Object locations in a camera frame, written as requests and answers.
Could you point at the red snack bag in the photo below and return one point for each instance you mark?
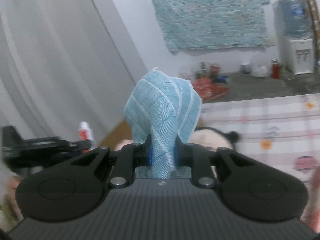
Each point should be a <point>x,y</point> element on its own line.
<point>207,90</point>

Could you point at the white water dispenser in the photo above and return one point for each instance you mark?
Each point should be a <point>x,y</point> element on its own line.
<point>299,55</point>

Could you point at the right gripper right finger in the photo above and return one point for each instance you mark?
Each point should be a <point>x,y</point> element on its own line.
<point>196,158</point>

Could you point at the red drink can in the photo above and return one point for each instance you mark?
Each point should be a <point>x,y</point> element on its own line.
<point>214,71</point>

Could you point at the floral blue wall cloth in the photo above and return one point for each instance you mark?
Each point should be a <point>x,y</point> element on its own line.
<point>212,24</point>

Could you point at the blue water bottle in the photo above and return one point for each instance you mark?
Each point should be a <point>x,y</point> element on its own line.
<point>295,20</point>

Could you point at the white plastic bag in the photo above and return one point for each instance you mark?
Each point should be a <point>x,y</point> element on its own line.
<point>260,71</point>

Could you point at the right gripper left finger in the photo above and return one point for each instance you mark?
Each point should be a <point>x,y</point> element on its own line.
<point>127,160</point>

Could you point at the red toothpaste tube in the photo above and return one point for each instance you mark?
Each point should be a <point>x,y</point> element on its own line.
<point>86,133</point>

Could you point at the light blue cloth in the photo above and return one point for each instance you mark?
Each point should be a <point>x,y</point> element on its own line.
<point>163,108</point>

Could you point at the person left hand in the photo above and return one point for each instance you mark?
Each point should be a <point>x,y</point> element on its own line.
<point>11,187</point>

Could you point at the big-head doll red dress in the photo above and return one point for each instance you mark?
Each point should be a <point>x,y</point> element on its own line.
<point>212,138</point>

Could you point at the white cup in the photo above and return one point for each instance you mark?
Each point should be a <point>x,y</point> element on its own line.
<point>246,67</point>

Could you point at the red thermos bottle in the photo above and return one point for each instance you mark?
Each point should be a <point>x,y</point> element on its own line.
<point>275,73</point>

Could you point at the brown cardboard box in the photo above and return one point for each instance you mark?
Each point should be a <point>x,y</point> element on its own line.
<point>121,132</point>

